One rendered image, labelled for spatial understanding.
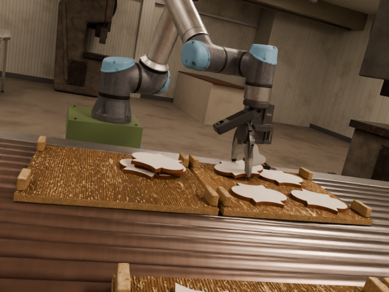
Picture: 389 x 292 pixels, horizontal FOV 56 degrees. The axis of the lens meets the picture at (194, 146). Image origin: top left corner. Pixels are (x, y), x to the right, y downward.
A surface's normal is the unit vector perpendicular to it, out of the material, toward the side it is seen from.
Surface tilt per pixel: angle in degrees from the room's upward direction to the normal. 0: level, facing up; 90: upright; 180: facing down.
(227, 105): 90
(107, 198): 0
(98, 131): 90
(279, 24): 90
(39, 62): 90
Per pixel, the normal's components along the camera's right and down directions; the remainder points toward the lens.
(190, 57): -0.76, 0.02
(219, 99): 0.32, 0.28
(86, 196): 0.19, -0.96
